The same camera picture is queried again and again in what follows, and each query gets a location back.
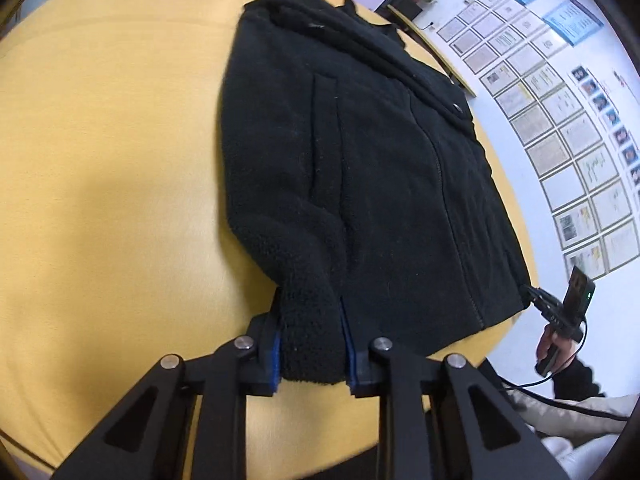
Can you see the wooden counter ledge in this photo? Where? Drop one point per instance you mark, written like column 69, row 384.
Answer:
column 440, row 55

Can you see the person's beige jacket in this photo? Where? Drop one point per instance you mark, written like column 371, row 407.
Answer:
column 575, row 415

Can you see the black fleece jacket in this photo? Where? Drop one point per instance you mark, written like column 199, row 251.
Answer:
column 380, row 185

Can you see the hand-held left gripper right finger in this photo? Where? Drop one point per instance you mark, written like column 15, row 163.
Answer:
column 353, row 366

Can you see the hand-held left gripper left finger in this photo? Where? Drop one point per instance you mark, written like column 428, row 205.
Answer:
column 276, row 362

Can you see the person's white pants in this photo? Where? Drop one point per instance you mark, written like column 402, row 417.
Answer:
column 580, row 452

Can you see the wall of framed certificates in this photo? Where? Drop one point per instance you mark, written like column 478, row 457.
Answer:
column 560, row 125

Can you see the row of portrait photos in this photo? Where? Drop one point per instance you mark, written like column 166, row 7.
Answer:
column 612, row 120

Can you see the person's right forearm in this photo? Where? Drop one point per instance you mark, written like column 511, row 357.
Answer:
column 577, row 380

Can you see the person's right hand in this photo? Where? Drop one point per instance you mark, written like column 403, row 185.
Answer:
column 564, row 349

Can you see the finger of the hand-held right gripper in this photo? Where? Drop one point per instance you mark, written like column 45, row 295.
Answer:
column 551, row 314
column 536, row 294

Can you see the large blue wall poster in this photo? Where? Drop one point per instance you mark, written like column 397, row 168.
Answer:
column 574, row 21

